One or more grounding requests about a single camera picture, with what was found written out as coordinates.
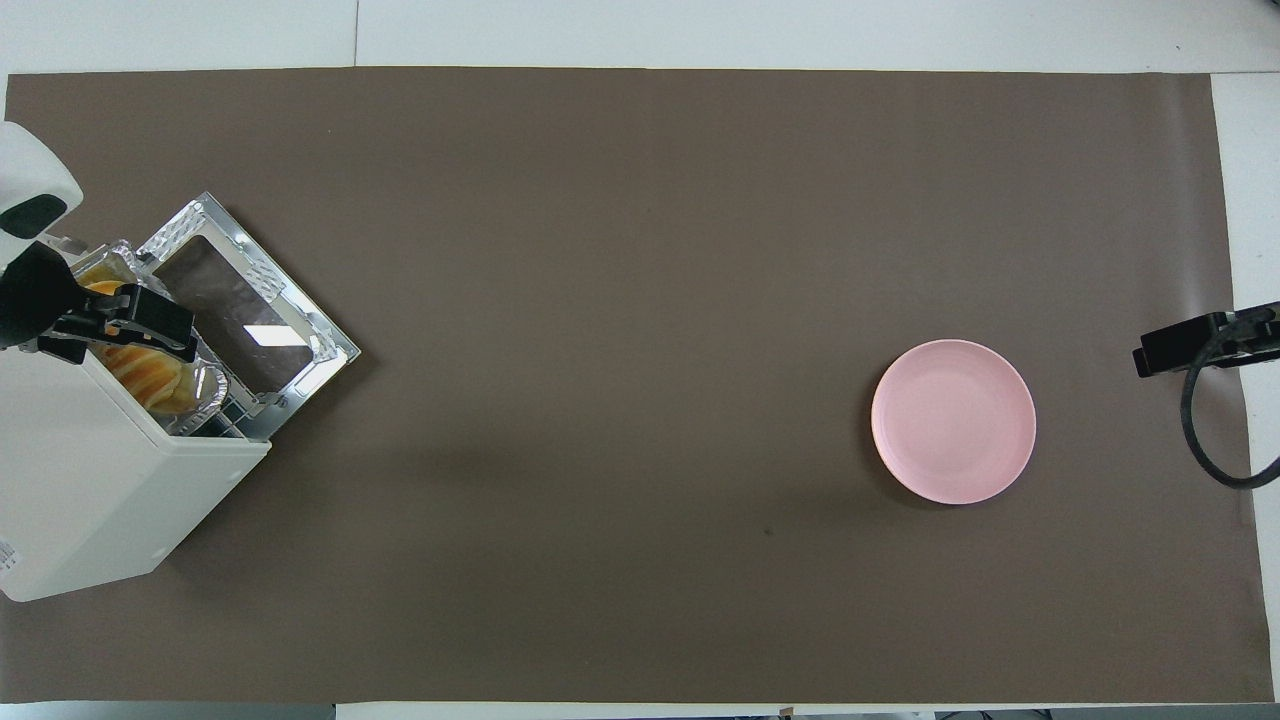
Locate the yellow sliced bread loaf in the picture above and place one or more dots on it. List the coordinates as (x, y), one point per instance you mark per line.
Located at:
(150, 378)

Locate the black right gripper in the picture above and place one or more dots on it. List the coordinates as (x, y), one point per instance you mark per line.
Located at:
(1258, 335)

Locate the pink round plate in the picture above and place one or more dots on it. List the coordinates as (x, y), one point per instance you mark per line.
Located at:
(953, 421)

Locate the silver aluminium foil tray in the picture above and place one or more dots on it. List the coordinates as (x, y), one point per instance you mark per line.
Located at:
(205, 385)

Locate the brown table mat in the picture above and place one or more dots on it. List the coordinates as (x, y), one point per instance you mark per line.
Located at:
(640, 250)

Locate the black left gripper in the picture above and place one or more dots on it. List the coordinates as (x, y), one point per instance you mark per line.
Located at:
(30, 295)

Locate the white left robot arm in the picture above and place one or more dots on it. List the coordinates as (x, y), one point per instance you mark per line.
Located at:
(30, 175)

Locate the glass oven door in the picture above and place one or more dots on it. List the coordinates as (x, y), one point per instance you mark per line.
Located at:
(240, 300)

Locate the cream white toaster oven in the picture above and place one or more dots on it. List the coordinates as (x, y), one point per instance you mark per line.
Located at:
(90, 480)

